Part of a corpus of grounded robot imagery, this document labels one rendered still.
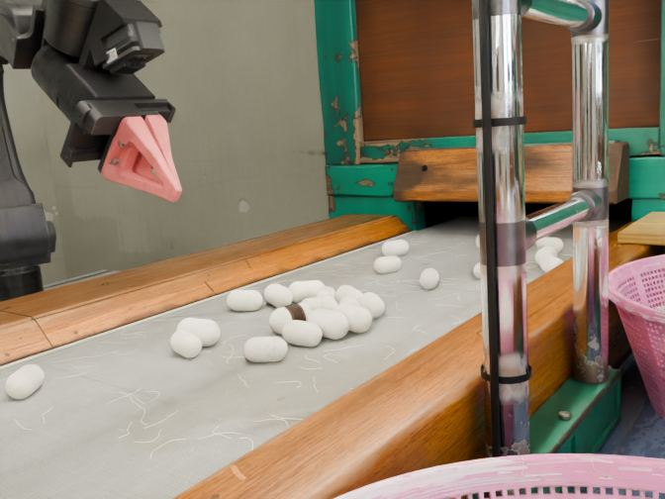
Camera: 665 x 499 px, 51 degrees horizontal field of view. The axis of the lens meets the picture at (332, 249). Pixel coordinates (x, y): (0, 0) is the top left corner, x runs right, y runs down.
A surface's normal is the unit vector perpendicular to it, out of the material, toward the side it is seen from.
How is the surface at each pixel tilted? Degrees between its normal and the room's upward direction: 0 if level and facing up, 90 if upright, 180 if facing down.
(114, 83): 41
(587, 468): 75
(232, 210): 90
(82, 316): 45
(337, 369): 0
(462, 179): 67
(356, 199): 89
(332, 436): 0
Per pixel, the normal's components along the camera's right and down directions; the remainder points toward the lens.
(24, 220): 0.63, -0.17
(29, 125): 0.85, 0.04
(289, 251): 0.52, -0.66
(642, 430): -0.07, -0.98
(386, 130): -0.59, 0.18
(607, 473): -0.24, -0.07
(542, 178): -0.57, -0.23
